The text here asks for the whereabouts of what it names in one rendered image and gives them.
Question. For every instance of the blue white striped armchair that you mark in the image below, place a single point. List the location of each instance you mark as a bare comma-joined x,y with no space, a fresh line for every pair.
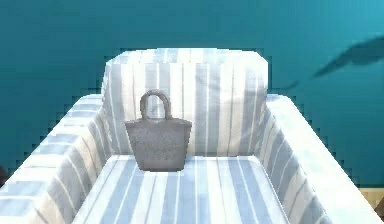
216,186

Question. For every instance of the grey tote bag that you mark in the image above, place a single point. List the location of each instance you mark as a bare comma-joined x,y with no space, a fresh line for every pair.
159,146

